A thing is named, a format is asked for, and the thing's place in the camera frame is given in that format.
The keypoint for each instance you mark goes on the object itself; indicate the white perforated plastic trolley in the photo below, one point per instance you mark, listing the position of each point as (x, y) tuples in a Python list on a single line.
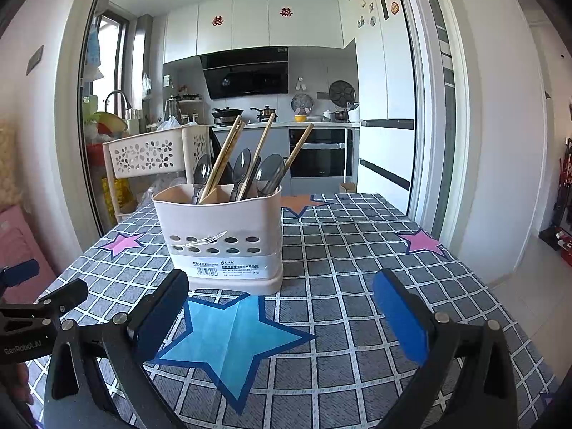
[(147, 152)]

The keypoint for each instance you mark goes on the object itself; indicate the group of fridge magnets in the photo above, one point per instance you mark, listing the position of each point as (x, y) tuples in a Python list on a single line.
[(394, 7)]

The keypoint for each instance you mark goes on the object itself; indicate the white wall cabinets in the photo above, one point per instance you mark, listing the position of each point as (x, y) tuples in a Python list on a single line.
[(250, 22)]

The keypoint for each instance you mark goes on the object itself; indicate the hanging white plastic bag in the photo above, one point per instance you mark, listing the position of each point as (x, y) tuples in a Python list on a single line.
[(146, 86)]

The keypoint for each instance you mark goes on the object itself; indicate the hanging blue towel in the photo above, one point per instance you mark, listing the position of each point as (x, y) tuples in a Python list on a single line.
[(94, 53)]

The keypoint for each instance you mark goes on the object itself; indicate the clear grey spoon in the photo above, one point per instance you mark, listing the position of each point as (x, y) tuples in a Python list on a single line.
[(203, 172)]

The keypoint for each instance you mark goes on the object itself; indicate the grey wall switch panel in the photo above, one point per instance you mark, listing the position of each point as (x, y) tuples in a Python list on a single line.
[(35, 60)]

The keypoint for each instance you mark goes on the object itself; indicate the black built-in oven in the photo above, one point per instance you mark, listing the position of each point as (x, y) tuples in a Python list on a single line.
[(317, 156)]

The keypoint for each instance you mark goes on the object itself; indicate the red basin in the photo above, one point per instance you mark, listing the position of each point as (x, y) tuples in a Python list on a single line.
[(98, 154)]

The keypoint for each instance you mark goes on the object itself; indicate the small cardboard box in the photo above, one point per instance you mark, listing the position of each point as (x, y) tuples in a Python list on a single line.
[(347, 187)]

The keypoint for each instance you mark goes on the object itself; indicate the grey checkered star tablecloth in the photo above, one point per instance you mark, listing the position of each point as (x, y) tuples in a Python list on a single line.
[(339, 250)]

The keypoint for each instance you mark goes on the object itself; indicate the white plastic utensil holder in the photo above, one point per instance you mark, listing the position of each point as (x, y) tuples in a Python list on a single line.
[(223, 223)]

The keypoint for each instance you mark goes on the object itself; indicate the pink folding chair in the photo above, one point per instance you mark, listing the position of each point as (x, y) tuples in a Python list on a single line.
[(22, 241)]

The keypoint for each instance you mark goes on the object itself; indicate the red paper cut decoration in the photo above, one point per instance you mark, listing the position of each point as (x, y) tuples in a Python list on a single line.
[(285, 11), (217, 21)]

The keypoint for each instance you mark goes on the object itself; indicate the round grey wall rack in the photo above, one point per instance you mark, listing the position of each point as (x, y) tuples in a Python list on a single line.
[(301, 102)]

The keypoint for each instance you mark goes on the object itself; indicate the black wok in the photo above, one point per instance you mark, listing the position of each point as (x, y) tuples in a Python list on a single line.
[(228, 114)]

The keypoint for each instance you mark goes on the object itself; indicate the steel cooking pot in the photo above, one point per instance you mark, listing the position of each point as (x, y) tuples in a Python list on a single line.
[(267, 112)]

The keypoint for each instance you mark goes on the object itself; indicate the black range hood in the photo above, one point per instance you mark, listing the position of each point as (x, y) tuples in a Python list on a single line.
[(250, 76)]

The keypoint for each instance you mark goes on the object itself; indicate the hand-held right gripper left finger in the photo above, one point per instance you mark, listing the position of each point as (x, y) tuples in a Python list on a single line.
[(156, 321)]

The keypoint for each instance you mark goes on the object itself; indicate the kitchen faucet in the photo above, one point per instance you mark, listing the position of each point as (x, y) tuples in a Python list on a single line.
[(117, 94)]

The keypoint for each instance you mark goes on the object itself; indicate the yellow packet in trolley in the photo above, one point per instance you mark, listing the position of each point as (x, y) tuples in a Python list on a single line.
[(118, 194)]

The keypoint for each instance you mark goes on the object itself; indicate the white wall hook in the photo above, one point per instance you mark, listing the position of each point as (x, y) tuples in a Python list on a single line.
[(300, 84)]

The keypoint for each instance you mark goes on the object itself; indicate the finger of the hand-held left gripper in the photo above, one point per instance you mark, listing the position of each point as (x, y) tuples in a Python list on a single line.
[(22, 270), (62, 297)]

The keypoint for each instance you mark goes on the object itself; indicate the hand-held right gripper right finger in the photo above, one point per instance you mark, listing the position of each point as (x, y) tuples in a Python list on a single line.
[(397, 317)]

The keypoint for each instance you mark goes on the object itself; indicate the round black wall tray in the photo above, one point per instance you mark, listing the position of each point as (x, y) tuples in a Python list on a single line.
[(342, 92)]

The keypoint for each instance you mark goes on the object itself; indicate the white refrigerator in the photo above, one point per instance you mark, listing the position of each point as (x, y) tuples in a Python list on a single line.
[(384, 76)]

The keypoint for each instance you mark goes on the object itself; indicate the red and black clutter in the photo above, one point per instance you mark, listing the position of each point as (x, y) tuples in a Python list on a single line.
[(561, 187)]

